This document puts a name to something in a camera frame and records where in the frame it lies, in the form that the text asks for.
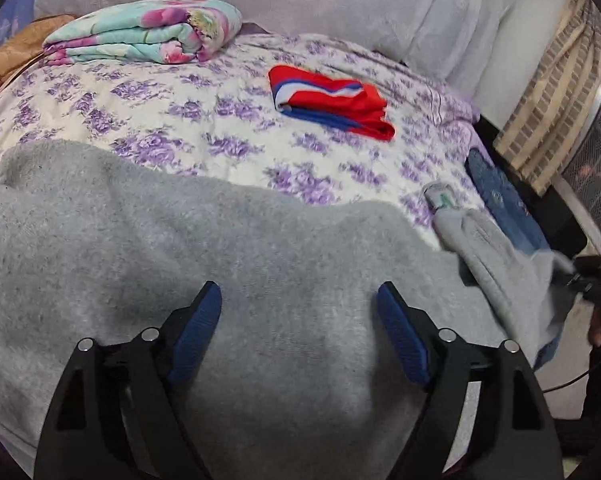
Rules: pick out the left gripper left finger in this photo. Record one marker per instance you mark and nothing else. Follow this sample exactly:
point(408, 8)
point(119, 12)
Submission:
point(114, 413)

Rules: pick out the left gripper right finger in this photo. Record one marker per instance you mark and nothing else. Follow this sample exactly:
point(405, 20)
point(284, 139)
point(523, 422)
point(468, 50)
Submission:
point(484, 417)

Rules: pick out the grey fleece sweatpants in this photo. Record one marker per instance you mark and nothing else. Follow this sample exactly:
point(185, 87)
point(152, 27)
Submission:
point(300, 380)

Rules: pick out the blue denim jeans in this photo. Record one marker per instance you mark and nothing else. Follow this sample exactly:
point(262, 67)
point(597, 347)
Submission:
point(505, 204)

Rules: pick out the beige striped curtain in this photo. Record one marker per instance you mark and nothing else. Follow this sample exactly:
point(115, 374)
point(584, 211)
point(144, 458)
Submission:
point(543, 130)

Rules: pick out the red white blue folded garment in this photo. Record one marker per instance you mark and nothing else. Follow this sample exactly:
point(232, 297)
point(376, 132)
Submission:
point(345, 104)

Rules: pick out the purple floral bed sheet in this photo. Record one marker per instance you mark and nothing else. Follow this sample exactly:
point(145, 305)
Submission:
point(218, 119)

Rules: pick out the orange brown pillow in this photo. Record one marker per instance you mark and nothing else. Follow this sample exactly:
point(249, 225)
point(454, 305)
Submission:
point(26, 45)

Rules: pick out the teal pink floral folded blanket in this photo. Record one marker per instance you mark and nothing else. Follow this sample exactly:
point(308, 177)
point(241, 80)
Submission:
point(157, 31)

